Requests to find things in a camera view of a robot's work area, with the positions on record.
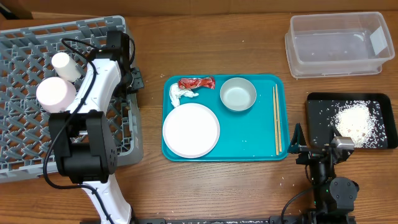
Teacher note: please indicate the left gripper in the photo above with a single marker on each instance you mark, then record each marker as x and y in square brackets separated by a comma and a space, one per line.
[135, 80]

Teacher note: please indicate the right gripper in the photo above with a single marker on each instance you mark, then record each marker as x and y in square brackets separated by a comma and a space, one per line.
[298, 144]

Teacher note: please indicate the white tissue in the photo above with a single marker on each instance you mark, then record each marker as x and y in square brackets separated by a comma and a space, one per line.
[175, 93]

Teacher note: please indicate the large white plate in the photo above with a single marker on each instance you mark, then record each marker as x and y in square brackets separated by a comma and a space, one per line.
[191, 130]

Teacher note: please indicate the white paper cup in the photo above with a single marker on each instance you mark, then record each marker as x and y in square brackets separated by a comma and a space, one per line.
[65, 67]

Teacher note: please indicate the grey-green bowl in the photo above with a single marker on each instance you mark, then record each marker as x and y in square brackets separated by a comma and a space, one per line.
[238, 94]

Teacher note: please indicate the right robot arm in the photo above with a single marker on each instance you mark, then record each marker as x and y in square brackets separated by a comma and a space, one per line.
[333, 196]

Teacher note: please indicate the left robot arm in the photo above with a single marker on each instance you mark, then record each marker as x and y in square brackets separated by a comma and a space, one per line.
[82, 142]

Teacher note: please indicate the grey dishwasher rack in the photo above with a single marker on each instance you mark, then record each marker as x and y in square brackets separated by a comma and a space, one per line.
[26, 55]

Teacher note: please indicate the right wooden chopstick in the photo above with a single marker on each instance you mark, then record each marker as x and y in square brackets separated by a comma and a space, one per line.
[278, 118]

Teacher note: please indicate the wooden chopstick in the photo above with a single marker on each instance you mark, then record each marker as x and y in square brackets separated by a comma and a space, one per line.
[275, 122]
[278, 118]

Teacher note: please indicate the pile of white rice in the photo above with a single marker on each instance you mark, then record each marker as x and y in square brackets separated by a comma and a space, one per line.
[354, 120]

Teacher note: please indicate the red snack wrapper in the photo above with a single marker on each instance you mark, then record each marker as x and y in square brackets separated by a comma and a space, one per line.
[193, 83]

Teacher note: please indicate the left wooden chopstick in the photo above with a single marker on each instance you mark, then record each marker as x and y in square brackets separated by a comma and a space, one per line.
[275, 122]

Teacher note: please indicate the black plastic tray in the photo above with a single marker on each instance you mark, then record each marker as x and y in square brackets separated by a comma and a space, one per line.
[321, 109]

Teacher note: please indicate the teal plastic tray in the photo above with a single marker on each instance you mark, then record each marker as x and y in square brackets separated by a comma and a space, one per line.
[245, 136]

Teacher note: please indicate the clear plastic container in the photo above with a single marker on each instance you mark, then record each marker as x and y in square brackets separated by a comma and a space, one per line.
[338, 44]

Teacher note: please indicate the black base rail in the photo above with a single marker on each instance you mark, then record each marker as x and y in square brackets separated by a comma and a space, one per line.
[270, 220]

